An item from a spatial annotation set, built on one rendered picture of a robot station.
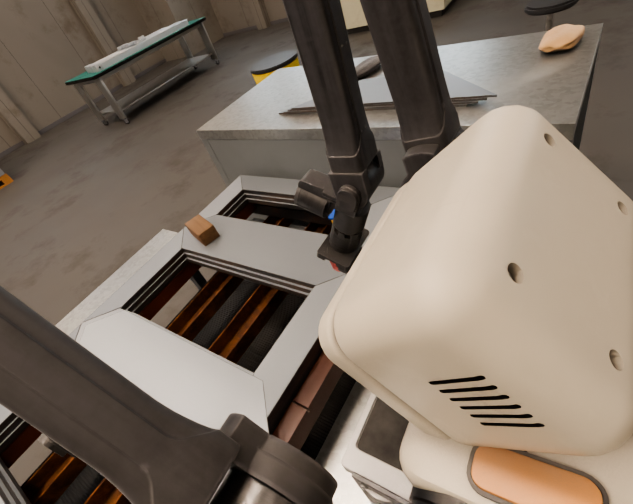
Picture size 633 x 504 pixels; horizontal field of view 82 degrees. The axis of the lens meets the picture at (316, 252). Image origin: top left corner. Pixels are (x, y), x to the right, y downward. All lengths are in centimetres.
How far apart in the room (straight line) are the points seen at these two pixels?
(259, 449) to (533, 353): 19
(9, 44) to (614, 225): 1013
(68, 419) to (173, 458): 6
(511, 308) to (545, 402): 5
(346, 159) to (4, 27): 986
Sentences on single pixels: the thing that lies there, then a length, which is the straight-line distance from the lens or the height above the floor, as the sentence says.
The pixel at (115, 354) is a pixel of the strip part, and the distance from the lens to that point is 113.
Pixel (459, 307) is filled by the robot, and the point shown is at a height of 138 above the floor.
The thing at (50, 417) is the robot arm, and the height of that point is 137.
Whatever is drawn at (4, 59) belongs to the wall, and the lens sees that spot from 1009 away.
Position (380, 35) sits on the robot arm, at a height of 142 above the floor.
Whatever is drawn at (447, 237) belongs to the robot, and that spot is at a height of 139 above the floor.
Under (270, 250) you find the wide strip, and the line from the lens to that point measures 110.
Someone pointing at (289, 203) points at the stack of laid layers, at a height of 83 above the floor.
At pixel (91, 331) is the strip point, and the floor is 87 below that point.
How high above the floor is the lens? 152
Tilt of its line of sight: 40 degrees down
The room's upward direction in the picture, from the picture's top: 23 degrees counter-clockwise
